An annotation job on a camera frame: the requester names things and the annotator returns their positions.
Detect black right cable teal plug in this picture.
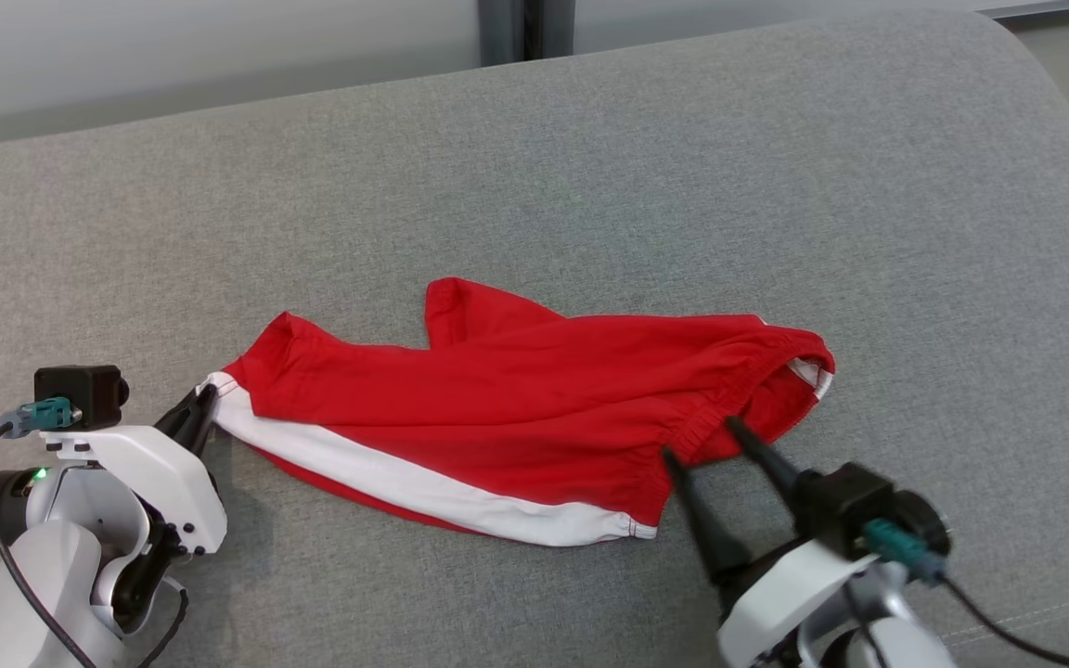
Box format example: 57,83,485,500
862,520,1069,668

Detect grey fabric sofa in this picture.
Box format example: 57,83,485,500
0,9,1069,668

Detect grey metal wall post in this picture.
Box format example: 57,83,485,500
479,0,575,66

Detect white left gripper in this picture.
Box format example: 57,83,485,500
43,385,227,558

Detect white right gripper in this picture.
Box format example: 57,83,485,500
663,417,879,668

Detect red shorts with white stripe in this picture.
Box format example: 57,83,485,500
203,276,837,548

